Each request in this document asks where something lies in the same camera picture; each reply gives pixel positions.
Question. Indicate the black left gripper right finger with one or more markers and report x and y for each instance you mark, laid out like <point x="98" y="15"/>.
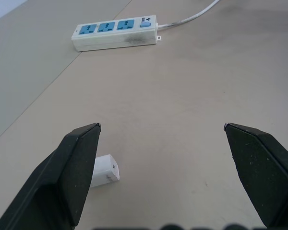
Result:
<point x="261" y="167"/>

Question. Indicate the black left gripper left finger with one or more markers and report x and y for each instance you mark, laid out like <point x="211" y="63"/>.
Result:
<point x="62" y="177"/>

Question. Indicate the white plug adapter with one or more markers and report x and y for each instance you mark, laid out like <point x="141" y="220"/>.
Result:
<point x="105" y="172"/>

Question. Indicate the white power strip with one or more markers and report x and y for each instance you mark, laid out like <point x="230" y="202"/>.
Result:
<point x="115" y="33"/>

